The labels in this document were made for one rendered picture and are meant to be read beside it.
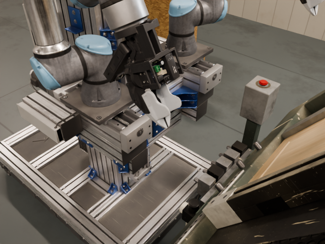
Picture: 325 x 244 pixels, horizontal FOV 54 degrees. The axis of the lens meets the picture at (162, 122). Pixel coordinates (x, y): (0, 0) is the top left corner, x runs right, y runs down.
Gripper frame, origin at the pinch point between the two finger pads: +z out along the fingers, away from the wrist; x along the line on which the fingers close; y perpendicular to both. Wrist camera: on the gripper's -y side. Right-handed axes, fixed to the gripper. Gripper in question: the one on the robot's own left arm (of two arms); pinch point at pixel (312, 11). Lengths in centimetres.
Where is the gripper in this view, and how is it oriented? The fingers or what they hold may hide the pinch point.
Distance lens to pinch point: 117.1
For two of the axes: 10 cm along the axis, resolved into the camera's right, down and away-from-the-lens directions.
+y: 5.0, 0.9, -8.6
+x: 7.9, -4.7, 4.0
